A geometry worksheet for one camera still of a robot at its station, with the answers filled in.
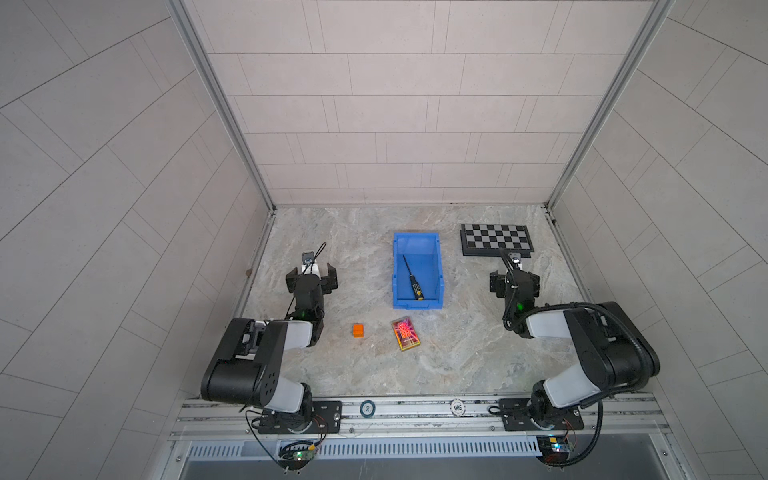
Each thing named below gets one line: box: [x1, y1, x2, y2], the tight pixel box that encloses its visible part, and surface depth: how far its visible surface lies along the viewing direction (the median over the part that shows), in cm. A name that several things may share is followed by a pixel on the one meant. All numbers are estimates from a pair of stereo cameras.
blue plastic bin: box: [393, 232, 443, 310], surface depth 100 cm
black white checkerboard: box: [460, 224, 535, 258], surface depth 104 cm
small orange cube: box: [352, 323, 365, 338], surface depth 86 cm
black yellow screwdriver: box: [402, 254, 425, 301], surface depth 93 cm
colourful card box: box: [391, 316, 421, 352], surface depth 85 cm
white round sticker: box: [449, 398, 467, 417], surface depth 74 cm
